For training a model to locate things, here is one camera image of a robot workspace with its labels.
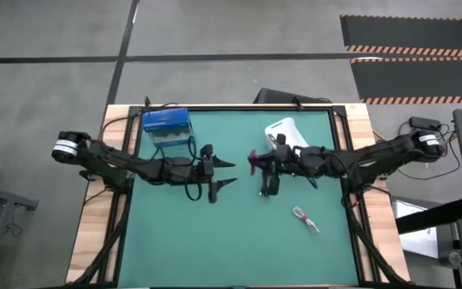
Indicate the black hazard-striped floor mat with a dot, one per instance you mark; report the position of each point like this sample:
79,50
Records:
415,32
419,78

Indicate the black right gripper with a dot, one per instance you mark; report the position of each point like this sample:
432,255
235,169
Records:
281,160

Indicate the white box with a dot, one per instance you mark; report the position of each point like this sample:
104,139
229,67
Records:
415,237

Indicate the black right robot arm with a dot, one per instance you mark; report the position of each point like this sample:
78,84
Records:
375,160

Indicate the black clamp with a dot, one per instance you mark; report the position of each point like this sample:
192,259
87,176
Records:
86,174

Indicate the white plastic bin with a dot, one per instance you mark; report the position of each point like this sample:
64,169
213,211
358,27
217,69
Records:
291,130

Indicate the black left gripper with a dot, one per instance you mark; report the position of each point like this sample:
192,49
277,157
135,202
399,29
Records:
206,170

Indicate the black power adapter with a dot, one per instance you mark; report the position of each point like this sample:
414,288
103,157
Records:
424,122

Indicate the green table mat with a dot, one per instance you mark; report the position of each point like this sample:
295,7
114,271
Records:
235,241

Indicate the blue cardboard box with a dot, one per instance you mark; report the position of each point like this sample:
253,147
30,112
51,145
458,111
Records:
167,120

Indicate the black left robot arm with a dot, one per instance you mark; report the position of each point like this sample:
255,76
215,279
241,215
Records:
106,158

